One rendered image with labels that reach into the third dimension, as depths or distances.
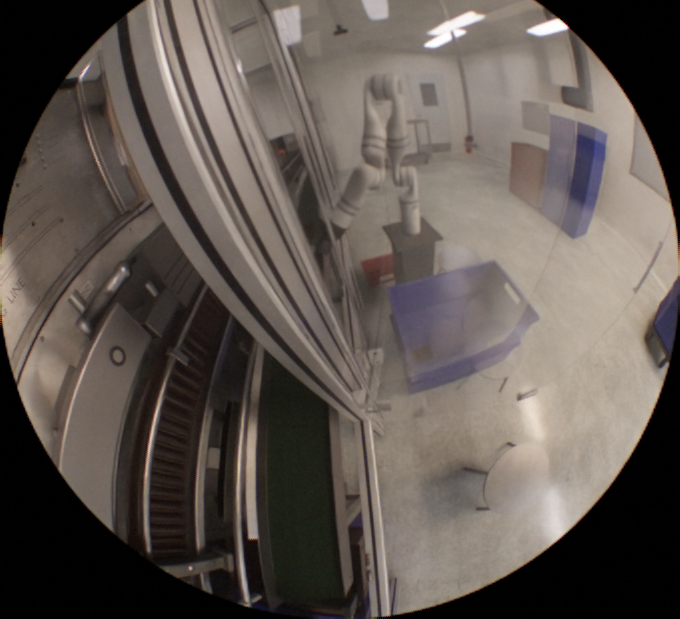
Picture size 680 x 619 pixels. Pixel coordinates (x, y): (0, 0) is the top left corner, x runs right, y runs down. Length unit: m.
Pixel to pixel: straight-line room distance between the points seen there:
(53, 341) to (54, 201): 0.33
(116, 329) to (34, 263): 0.43
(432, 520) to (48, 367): 1.33
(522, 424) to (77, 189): 1.88
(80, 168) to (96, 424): 0.65
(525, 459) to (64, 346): 1.34
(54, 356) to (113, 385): 0.32
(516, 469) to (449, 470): 0.33
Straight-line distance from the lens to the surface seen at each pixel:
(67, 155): 0.78
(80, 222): 0.69
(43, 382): 0.55
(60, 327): 0.55
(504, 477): 0.98
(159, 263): 0.30
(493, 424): 1.22
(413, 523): 1.19
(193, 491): 0.37
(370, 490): 0.54
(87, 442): 0.25
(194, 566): 0.38
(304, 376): 0.23
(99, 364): 0.24
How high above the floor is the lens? 1.12
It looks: 41 degrees down
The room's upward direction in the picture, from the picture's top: 19 degrees counter-clockwise
